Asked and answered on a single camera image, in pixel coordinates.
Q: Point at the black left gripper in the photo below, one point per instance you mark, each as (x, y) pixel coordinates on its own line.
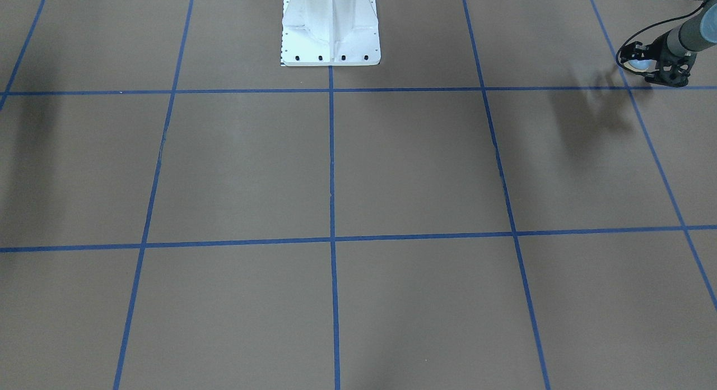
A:
(656, 51)

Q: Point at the blue call bell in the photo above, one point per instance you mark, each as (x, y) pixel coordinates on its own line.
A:
(638, 65)

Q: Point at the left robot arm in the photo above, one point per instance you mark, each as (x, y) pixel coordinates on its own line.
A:
(696, 34)

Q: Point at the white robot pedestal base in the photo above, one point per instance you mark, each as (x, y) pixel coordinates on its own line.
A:
(330, 33)

